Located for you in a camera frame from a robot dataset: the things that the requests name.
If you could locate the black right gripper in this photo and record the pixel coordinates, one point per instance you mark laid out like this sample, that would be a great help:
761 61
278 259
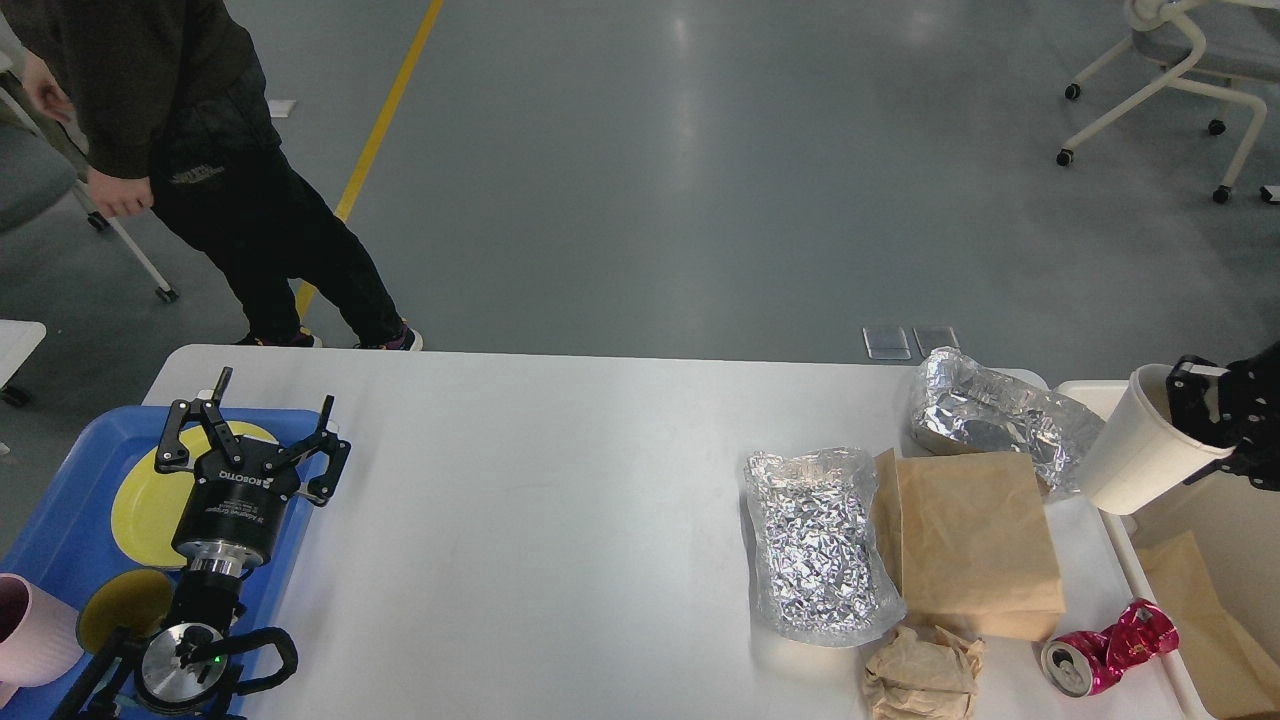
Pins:
1251 401

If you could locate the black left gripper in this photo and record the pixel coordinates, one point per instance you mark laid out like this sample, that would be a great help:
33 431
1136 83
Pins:
240 505

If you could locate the white paper cup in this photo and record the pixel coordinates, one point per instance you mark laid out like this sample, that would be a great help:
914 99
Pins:
1140 454

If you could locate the yellow round plate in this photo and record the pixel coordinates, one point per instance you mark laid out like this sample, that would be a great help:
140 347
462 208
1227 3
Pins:
148 506

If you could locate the dark green mug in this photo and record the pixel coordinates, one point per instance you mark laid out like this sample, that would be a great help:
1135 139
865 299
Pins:
137 599

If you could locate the large brown paper bag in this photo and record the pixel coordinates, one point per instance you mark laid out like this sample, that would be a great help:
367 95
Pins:
1234 677

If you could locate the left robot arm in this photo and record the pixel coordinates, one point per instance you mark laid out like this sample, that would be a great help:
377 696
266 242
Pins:
192 663

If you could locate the beige plastic bin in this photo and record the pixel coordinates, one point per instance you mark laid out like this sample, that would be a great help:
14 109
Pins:
1236 531

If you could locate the blue plastic tray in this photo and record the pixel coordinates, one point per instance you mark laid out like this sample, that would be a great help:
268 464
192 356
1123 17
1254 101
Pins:
67 548

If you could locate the crumpled foil container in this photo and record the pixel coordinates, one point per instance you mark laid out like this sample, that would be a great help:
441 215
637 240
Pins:
957 406

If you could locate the pink mug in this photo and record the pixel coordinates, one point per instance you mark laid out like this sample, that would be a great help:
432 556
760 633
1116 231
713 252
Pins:
39 640

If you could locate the crushed red can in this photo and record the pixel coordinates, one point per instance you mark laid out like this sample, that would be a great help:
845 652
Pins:
1084 663

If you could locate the floor outlet cover plates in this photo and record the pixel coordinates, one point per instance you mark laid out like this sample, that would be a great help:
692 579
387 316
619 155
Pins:
894 343

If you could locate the grey chair left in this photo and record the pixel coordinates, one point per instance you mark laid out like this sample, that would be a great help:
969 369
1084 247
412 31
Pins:
36 176

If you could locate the white office chair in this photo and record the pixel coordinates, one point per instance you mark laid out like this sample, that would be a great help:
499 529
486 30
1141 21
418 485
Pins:
1205 48

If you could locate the crumpled brown paper ball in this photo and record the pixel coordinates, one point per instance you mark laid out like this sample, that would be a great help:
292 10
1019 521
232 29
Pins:
918 677

